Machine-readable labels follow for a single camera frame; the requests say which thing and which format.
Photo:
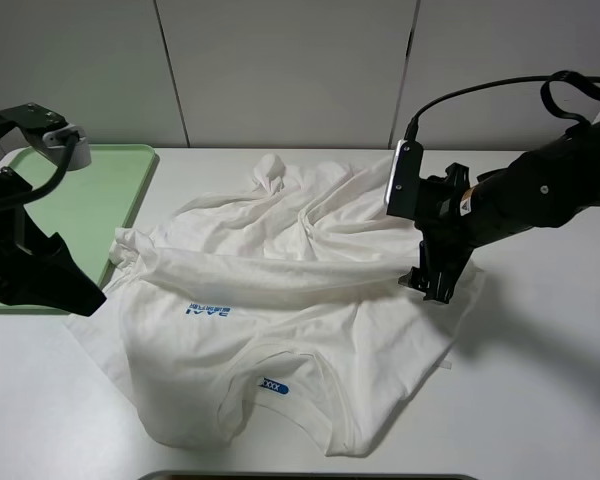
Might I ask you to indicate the white short sleeve t-shirt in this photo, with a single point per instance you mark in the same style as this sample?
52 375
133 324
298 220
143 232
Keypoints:
284 296

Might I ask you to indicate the green plastic tray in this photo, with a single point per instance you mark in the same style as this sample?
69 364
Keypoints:
90 204

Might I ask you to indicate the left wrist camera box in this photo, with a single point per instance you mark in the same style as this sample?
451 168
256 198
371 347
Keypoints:
68 143

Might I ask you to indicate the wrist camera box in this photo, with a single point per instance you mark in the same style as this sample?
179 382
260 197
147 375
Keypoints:
68 143
402 188

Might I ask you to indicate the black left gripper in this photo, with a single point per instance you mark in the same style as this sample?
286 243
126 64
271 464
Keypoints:
39 270

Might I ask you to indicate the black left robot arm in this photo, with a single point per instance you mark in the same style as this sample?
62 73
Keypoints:
33 121

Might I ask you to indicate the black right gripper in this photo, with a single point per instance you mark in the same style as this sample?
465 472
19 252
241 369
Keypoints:
444 250

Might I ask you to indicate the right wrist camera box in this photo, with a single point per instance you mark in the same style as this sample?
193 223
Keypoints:
402 188

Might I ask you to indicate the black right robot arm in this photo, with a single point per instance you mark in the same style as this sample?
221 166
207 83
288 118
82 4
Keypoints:
543 188

